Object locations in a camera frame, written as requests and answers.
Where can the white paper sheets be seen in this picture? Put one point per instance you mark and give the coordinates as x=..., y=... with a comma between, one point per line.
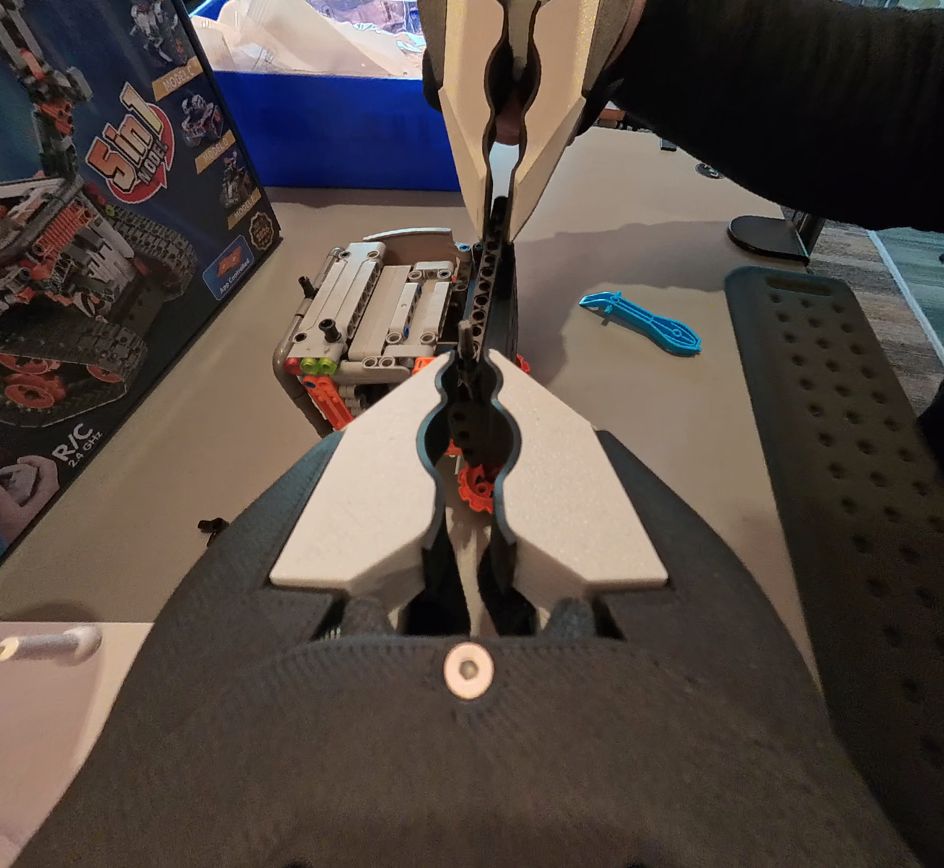
x=295, y=34

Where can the blue robot kit box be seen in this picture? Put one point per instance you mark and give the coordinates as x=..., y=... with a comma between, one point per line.
x=110, y=71

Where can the blue plastic bin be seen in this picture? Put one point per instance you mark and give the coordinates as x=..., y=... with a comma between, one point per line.
x=332, y=130

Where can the dark perforated mat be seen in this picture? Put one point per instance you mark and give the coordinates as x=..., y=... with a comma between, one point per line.
x=848, y=477

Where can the clear plastic bag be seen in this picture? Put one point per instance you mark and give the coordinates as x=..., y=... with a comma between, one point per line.
x=369, y=20

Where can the person's right forearm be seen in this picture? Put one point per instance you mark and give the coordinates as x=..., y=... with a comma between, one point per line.
x=774, y=108

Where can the small black angled connector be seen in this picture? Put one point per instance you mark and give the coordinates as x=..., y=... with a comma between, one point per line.
x=212, y=525

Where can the black desk grommet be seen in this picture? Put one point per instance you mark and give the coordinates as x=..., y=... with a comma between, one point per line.
x=712, y=171

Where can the dark grey axle rod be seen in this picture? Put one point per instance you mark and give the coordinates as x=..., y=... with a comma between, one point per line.
x=467, y=348

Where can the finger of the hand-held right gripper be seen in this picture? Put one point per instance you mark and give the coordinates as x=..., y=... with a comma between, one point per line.
x=560, y=86
x=464, y=71

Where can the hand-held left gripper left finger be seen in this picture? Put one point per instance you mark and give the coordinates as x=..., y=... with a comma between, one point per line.
x=361, y=499

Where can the light blue plastic tool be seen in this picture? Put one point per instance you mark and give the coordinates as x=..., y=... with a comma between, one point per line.
x=649, y=322

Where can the person's right hand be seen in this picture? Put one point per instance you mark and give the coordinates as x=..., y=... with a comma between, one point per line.
x=510, y=123

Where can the building block robot chassis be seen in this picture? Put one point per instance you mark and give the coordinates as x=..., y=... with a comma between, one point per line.
x=383, y=300

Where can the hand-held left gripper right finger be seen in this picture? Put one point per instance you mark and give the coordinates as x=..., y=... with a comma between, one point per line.
x=575, y=499

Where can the long black holed beam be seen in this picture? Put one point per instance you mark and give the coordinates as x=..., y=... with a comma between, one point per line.
x=490, y=270

